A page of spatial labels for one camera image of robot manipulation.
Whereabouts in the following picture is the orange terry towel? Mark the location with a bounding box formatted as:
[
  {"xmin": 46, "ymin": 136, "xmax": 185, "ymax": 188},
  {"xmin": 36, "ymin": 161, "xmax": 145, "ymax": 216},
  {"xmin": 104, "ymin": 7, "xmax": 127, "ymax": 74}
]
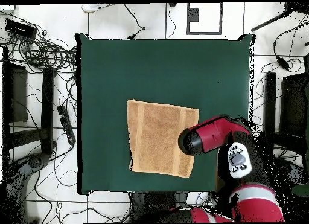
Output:
[{"xmin": 127, "ymin": 99, "xmax": 200, "ymax": 179}]

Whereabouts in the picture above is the dark green table cloth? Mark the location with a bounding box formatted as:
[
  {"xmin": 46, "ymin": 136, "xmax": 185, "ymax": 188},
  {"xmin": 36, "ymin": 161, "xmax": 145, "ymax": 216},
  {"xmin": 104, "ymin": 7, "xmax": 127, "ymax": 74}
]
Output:
[{"xmin": 75, "ymin": 33, "xmax": 256, "ymax": 195}]

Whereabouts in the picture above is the black power strip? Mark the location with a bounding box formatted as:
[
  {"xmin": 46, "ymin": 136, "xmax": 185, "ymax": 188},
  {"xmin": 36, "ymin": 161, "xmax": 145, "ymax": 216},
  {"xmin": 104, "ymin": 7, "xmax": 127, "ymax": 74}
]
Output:
[{"xmin": 57, "ymin": 104, "xmax": 77, "ymax": 146}]

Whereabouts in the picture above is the grey framed square board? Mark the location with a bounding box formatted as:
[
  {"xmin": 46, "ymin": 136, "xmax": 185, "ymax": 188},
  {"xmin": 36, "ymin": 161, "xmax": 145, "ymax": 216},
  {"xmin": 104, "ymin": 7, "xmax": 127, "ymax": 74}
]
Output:
[{"xmin": 186, "ymin": 2, "xmax": 223, "ymax": 36}]

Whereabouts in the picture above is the grey stand base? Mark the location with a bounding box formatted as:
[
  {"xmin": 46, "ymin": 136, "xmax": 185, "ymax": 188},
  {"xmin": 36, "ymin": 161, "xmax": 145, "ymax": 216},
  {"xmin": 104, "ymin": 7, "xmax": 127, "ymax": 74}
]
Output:
[{"xmin": 0, "ymin": 152, "xmax": 51, "ymax": 223}]

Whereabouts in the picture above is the black power adapter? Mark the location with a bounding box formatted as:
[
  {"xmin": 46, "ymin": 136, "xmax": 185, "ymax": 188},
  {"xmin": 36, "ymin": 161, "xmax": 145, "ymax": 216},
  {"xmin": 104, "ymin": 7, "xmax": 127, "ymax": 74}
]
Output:
[{"xmin": 276, "ymin": 55, "xmax": 290, "ymax": 71}]

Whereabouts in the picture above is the black tripod rod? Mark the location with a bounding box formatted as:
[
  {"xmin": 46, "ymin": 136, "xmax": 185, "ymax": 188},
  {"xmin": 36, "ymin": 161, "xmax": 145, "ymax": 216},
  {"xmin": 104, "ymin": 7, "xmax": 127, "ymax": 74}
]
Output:
[{"xmin": 250, "ymin": 2, "xmax": 309, "ymax": 33}]

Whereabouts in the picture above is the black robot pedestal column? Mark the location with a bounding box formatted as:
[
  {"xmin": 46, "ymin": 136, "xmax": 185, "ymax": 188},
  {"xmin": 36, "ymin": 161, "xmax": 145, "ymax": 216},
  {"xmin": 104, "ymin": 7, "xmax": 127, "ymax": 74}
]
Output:
[{"xmin": 130, "ymin": 191, "xmax": 189, "ymax": 223}]

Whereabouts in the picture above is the black cable with plug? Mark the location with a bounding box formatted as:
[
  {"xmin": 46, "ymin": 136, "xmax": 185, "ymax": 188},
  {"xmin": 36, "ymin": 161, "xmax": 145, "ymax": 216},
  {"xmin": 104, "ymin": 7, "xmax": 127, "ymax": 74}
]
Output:
[{"xmin": 123, "ymin": 2, "xmax": 146, "ymax": 40}]

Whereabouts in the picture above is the black metal frame stand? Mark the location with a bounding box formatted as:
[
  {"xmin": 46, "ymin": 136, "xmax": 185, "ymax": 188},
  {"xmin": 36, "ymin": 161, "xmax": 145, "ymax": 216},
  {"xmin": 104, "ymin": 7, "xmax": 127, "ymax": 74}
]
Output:
[
  {"xmin": 1, "ymin": 46, "xmax": 57, "ymax": 162},
  {"xmin": 261, "ymin": 71, "xmax": 309, "ymax": 159}
]

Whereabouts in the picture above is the black network switch box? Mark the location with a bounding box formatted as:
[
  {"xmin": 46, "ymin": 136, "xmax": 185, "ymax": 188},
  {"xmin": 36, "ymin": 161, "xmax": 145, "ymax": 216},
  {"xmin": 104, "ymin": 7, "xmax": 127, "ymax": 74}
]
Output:
[{"xmin": 4, "ymin": 18, "xmax": 38, "ymax": 40}]

